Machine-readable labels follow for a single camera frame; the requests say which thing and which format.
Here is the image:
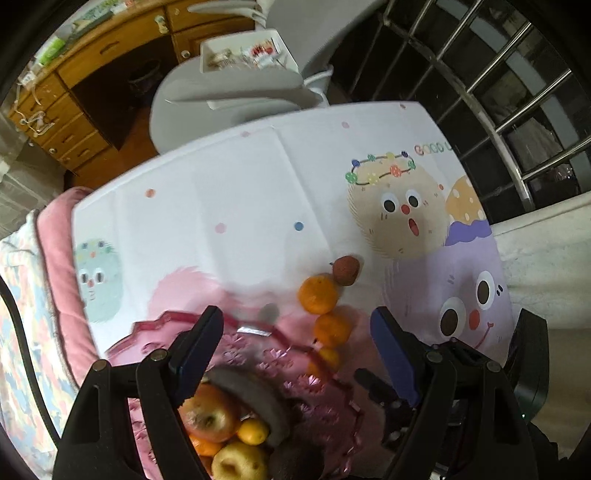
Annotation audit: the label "small orange tangerine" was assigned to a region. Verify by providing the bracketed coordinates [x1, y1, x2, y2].
[307, 347, 342, 379]

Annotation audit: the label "dark green avocado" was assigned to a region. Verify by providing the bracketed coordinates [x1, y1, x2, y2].
[269, 442, 325, 480]

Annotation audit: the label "pink plastic fruit tray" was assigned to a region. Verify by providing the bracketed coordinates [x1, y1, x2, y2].
[105, 310, 366, 480]

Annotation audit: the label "orange tangerine in tray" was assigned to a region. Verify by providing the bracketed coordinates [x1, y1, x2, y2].
[189, 434, 224, 458]

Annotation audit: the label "red apple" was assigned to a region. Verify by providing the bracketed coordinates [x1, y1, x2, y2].
[178, 382, 240, 443]

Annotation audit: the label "pastel patterned quilt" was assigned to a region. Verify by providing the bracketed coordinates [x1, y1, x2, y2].
[1, 210, 78, 479]

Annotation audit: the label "yellow green apple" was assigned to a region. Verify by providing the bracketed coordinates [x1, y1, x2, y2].
[211, 442, 270, 480]

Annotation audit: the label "small yellow tangerine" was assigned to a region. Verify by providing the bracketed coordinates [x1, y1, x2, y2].
[236, 418, 270, 446]

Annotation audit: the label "grey dark avocado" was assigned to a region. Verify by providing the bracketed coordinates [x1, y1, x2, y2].
[206, 365, 291, 448]

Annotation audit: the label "brown red passion fruit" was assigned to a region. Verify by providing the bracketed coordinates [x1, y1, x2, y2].
[332, 255, 361, 287]

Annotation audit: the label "cartoon print bed sheet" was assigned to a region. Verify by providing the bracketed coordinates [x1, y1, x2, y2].
[39, 102, 515, 374]

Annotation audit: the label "metal window bars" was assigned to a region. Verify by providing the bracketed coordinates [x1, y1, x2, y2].
[369, 1, 590, 221]

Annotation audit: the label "wooden desk with drawers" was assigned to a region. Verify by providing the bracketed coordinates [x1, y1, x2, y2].
[8, 1, 254, 172]

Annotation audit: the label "grey office chair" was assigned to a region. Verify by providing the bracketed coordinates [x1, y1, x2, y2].
[149, 1, 382, 154]

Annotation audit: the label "white tray on chair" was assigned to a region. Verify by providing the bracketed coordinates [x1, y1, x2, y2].
[199, 29, 300, 73]

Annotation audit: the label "black cable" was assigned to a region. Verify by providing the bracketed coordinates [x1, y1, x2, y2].
[0, 276, 63, 448]

